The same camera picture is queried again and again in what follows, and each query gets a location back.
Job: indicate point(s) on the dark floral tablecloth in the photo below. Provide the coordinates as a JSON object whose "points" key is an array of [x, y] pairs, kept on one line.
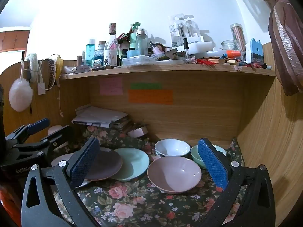
{"points": [[132, 205]]}

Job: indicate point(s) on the clear bottle rose gold cap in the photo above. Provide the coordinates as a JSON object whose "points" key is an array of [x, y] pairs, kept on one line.
{"points": [[112, 35]]}

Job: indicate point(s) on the orange bottle cap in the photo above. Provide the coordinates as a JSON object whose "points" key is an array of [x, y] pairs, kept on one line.
{"points": [[233, 53]]}

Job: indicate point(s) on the orange sticky note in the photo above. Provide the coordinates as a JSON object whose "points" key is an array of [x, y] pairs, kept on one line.
{"points": [[150, 97]]}

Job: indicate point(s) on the blue glass jar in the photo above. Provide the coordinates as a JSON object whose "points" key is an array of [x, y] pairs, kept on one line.
{"points": [[98, 58]]}

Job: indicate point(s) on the clear bottle silver cap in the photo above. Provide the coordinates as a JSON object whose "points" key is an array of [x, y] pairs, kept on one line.
{"points": [[142, 42]]}

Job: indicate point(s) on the orange clothing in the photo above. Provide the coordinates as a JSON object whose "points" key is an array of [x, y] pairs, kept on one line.
{"points": [[8, 205]]}

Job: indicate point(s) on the stack of brown booklets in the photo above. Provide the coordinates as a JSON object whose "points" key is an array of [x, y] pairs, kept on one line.
{"points": [[122, 125]]}

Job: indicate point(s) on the pink cosmetic bottle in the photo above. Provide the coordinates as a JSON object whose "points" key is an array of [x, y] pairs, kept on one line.
{"points": [[157, 49]]}

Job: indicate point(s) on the blue liquid bottle white cap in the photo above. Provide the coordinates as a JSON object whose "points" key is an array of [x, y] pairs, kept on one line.
{"points": [[90, 52]]}

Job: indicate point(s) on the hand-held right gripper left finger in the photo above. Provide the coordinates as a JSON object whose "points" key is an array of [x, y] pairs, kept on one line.
{"points": [[84, 163]]}

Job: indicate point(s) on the white fluffy headband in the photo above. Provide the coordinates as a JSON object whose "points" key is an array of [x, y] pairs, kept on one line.
{"points": [[33, 63]]}

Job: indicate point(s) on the brown beaded headband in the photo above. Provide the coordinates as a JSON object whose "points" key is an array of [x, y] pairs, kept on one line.
{"points": [[51, 73]]}

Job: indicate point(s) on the yellow cloth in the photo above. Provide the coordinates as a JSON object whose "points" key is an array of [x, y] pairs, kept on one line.
{"points": [[59, 66]]}

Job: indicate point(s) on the cotton swab pack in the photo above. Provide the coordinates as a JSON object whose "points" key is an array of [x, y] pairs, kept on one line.
{"points": [[177, 27], [193, 29]]}

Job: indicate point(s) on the green sticky note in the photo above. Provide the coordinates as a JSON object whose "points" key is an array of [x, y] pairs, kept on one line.
{"points": [[145, 86]]}

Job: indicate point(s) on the brown pink curtain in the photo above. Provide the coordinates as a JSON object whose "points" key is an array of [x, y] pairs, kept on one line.
{"points": [[286, 42]]}

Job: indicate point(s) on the white plate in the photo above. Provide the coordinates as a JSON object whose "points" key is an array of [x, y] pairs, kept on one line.
{"points": [[61, 159]]}

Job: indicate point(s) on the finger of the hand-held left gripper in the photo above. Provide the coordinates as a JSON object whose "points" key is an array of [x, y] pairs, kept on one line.
{"points": [[60, 138], [37, 124]]}

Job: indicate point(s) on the mint green plate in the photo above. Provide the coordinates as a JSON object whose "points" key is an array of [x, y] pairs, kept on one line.
{"points": [[135, 164]]}

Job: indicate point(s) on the blue pencil sharpener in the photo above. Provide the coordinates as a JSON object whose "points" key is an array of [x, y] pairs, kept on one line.
{"points": [[255, 52]]}

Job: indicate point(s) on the green pump bottle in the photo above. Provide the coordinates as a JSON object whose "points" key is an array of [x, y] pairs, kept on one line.
{"points": [[134, 36]]}

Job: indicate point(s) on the white paper tag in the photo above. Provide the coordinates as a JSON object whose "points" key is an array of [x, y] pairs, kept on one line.
{"points": [[41, 89]]}

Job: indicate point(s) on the pink sticky note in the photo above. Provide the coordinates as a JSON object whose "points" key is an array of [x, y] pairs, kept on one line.
{"points": [[110, 86]]}

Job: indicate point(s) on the pink bowl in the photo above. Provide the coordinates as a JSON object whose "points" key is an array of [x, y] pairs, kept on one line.
{"points": [[175, 175]]}

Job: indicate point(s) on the red plastic comb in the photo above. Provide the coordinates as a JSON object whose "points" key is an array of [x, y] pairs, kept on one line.
{"points": [[206, 62]]}

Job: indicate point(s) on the white bowl with black dots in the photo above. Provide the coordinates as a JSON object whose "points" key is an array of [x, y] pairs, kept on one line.
{"points": [[172, 147]]}

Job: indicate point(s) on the white fluffy puff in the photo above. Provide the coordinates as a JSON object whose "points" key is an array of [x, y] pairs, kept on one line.
{"points": [[20, 94]]}

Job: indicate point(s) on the stack of white papers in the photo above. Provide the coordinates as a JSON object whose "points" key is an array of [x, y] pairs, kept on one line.
{"points": [[99, 115]]}

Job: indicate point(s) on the white rectangular box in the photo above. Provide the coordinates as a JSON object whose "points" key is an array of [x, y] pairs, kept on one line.
{"points": [[196, 45]]}

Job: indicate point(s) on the tall clear canister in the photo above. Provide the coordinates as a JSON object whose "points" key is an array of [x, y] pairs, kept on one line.
{"points": [[238, 36]]}

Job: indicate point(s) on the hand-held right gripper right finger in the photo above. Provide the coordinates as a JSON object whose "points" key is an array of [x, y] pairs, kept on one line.
{"points": [[213, 165]]}

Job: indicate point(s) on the purple plate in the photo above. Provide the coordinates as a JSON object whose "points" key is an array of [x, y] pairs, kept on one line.
{"points": [[106, 164]]}

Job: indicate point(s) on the white tube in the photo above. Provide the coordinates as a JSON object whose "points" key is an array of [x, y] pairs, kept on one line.
{"points": [[79, 69]]}

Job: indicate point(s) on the small white box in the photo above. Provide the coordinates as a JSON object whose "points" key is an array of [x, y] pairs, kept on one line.
{"points": [[138, 133]]}

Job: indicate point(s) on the empty glass jar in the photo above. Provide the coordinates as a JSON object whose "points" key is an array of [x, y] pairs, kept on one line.
{"points": [[230, 46]]}

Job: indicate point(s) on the mint green bowl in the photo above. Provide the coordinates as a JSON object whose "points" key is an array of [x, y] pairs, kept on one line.
{"points": [[195, 158]]}

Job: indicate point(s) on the wooden wall cabinet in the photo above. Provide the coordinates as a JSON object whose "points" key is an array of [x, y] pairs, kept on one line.
{"points": [[14, 39]]}

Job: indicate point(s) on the white printed cup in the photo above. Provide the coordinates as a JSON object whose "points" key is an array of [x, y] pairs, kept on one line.
{"points": [[110, 58]]}

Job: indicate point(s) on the clear plastic box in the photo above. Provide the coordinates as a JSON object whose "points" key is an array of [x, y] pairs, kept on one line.
{"points": [[138, 61]]}

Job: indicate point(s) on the clear vial black cap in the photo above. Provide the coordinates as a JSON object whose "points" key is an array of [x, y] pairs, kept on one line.
{"points": [[186, 49]]}

